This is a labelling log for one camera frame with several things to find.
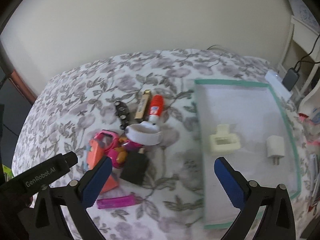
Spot clear plastic bag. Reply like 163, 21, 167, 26
299, 107, 319, 146

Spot gold rectangular lighter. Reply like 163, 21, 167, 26
135, 89, 152, 121

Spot white power adapter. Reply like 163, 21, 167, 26
266, 135, 285, 165

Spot white power strip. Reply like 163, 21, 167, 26
265, 70, 293, 101

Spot floral grey white blanket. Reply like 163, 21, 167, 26
12, 49, 271, 239

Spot teal rimmed white tray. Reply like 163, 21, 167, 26
194, 79, 302, 229

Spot orange blue toy knife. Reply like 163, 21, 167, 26
86, 139, 105, 170

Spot black cable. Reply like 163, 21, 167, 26
292, 33, 320, 71

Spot pink puppy toy figure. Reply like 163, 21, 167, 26
107, 137, 143, 168

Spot magenta plastic stick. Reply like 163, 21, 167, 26
97, 194, 136, 209

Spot red capped glue bottle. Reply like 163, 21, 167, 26
148, 94, 164, 124

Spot metal scissors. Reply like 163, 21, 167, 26
309, 154, 319, 199

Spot black toy car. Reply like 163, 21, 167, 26
114, 101, 130, 130

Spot pink kids watch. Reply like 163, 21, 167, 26
94, 129, 119, 152

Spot black power adapter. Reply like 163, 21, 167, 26
120, 152, 149, 186

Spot dark grey power bank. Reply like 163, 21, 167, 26
282, 68, 299, 92

